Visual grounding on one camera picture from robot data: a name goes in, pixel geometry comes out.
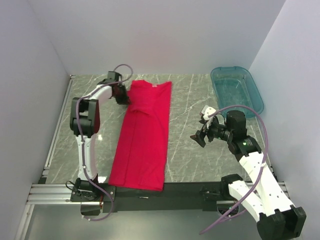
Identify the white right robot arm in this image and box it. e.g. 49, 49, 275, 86
191, 105, 307, 240

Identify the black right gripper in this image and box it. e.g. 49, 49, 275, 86
190, 116, 233, 147

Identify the teal plastic basin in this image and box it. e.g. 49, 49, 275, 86
210, 66, 265, 114

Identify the aluminium frame rail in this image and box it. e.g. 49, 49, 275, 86
26, 181, 76, 206

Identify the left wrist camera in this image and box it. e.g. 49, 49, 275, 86
117, 82, 127, 92

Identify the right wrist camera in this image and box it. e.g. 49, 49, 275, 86
199, 105, 216, 129

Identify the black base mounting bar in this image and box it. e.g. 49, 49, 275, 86
70, 180, 236, 216

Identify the left aluminium side rail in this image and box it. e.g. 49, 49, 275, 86
41, 74, 75, 177

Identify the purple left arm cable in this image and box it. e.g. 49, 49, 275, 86
76, 64, 135, 223

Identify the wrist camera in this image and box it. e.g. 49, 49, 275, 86
199, 105, 216, 129
117, 82, 127, 92

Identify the red t shirt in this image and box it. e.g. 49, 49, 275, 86
108, 80, 172, 191

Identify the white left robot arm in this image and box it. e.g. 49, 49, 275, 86
69, 70, 130, 202

